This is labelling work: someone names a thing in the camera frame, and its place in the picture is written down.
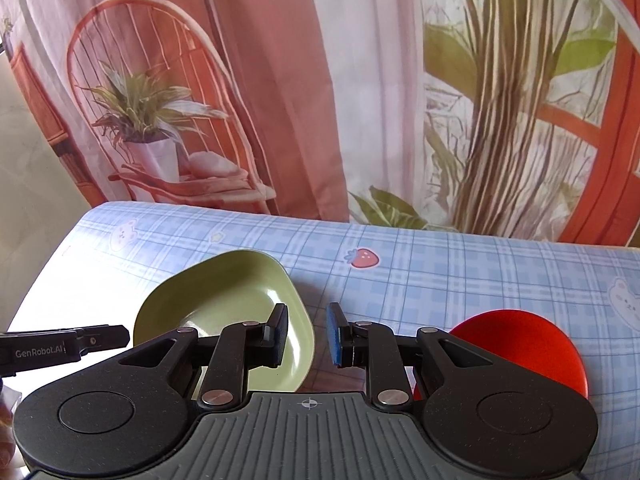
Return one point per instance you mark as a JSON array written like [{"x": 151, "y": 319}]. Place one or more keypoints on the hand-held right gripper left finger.
[{"x": 279, "y": 332}]

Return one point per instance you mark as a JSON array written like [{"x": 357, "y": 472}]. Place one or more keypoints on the red plate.
[{"x": 520, "y": 345}]

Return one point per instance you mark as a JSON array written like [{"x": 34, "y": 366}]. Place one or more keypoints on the green bowl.
[{"x": 225, "y": 285}]

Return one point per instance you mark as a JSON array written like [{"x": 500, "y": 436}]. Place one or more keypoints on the printed backdrop cloth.
[{"x": 300, "y": 85}]

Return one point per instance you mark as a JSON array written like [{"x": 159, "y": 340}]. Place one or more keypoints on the blue plaid tablecloth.
[{"x": 450, "y": 270}]

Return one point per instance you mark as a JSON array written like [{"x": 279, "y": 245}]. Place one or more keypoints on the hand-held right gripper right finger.
[{"x": 334, "y": 337}]

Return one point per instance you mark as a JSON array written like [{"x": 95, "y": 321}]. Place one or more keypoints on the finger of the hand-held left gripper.
[{"x": 102, "y": 337}]

